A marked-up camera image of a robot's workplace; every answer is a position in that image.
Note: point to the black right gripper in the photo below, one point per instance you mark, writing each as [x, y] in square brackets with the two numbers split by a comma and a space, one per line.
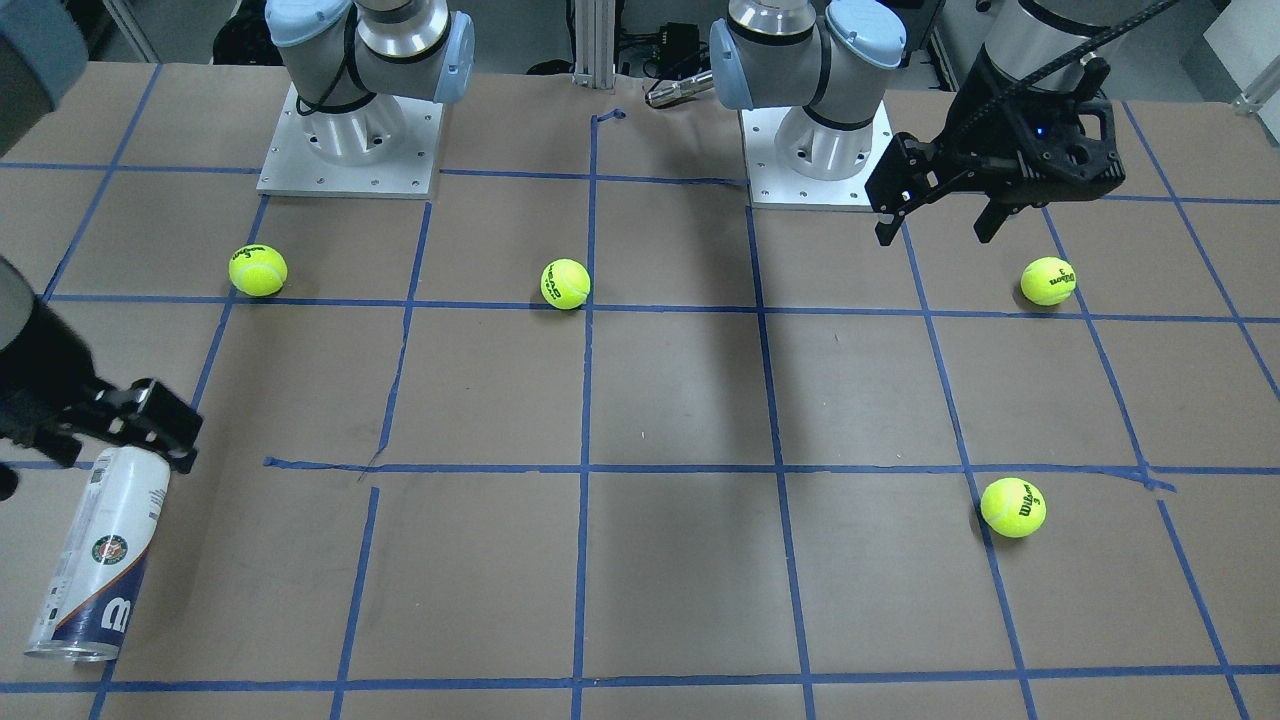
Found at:
[45, 385]

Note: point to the white blue tennis ball can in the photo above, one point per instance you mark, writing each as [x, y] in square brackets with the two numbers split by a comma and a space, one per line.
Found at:
[94, 591]

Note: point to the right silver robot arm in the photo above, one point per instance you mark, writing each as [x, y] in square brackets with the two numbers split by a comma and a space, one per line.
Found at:
[344, 57]

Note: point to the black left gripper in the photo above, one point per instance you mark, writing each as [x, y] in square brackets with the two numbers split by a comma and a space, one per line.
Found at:
[982, 115]

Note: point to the yellow tennis ball far side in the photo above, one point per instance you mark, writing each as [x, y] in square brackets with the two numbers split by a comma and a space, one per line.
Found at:
[257, 270]

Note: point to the yellow Head tennis ball centre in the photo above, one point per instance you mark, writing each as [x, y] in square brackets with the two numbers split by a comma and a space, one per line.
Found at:
[565, 284]

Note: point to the yellow Wilson ball near side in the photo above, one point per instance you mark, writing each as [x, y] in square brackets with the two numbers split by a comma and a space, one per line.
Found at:
[1013, 507]

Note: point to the silver cylindrical tool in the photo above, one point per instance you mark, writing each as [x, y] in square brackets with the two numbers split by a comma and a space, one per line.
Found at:
[668, 92]

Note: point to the aluminium frame post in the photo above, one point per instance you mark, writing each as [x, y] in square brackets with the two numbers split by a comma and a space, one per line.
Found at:
[595, 30]

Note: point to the yellow Wilson ball far side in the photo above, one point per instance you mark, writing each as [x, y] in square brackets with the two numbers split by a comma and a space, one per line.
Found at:
[1047, 282]

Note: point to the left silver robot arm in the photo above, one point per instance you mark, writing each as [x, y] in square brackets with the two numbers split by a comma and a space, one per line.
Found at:
[836, 62]

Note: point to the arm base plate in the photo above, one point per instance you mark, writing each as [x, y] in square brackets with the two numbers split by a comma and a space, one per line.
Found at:
[387, 150]
[796, 163]

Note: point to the yellow wilson ball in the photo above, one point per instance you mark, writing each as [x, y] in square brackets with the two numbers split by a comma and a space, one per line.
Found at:
[1013, 507]
[1047, 282]

